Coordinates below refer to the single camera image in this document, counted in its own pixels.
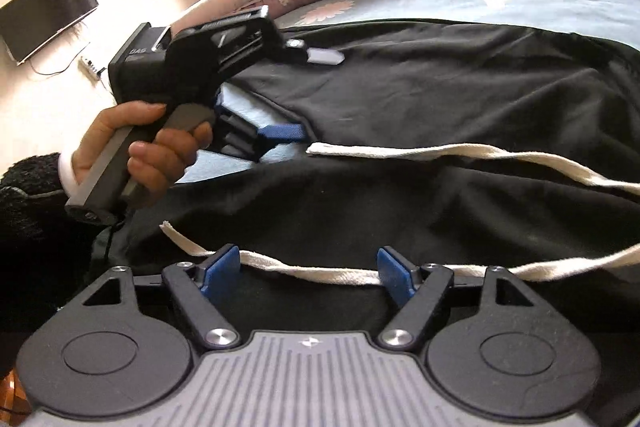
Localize white drawstring cord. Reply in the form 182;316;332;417
158;141;640;287

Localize black pants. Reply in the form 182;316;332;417
118;22;639;426

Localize left forearm black sleeve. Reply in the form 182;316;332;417
1;153;104;375

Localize person's left hand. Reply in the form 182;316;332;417
70;101;213;205

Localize white power strip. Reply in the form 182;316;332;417
78;56;104;83

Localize blue floral bed sheet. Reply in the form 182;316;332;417
180;0;639;191

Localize black wall television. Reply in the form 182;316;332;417
1;0;99;65

